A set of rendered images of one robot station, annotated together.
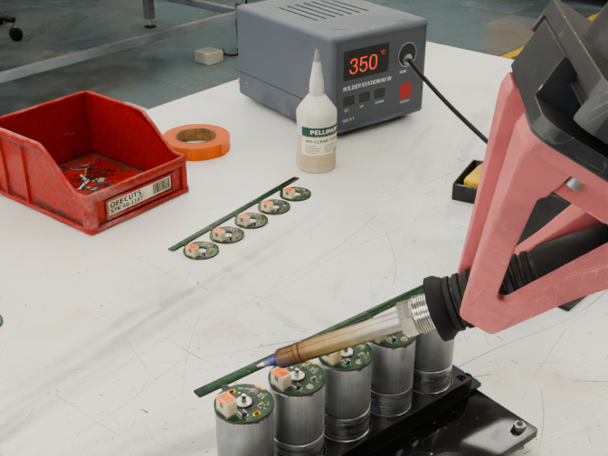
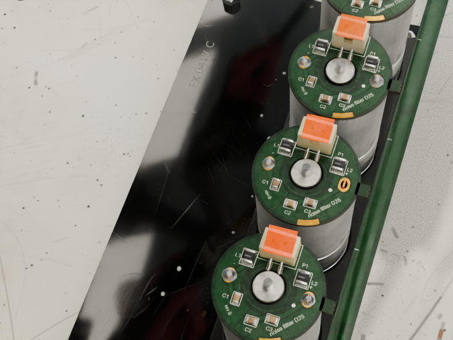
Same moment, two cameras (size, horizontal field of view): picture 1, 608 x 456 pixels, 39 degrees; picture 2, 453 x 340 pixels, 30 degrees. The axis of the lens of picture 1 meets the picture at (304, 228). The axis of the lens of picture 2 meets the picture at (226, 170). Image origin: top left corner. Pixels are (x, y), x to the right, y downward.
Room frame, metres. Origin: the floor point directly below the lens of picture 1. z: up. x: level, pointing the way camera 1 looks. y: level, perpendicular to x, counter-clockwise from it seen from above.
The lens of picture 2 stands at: (0.38, -0.06, 0.99)
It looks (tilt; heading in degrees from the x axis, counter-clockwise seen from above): 66 degrees down; 157
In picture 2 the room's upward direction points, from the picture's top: 10 degrees counter-clockwise
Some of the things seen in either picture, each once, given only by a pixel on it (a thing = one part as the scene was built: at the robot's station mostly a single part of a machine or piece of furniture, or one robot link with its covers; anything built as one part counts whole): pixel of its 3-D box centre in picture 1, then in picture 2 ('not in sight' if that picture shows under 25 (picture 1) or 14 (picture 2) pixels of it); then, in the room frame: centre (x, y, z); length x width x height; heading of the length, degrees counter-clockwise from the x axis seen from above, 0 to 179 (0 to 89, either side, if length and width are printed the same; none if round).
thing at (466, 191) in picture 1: (508, 186); not in sight; (0.62, -0.16, 0.76); 0.07 x 0.05 x 0.02; 64
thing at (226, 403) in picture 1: (228, 403); not in sight; (0.28, 0.03, 0.82); 0.01 x 0.01 x 0.01; 39
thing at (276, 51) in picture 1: (329, 61); not in sight; (0.82, -0.02, 0.80); 0.15 x 0.12 x 0.10; 37
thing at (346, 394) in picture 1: (344, 395); (304, 211); (0.32, -0.02, 0.79); 0.02 x 0.02 x 0.05
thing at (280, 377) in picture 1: (282, 377); (349, 38); (0.30, 0.01, 0.82); 0.01 x 0.01 x 0.01; 39
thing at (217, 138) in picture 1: (196, 141); not in sight; (0.71, 0.09, 0.76); 0.06 x 0.06 x 0.01
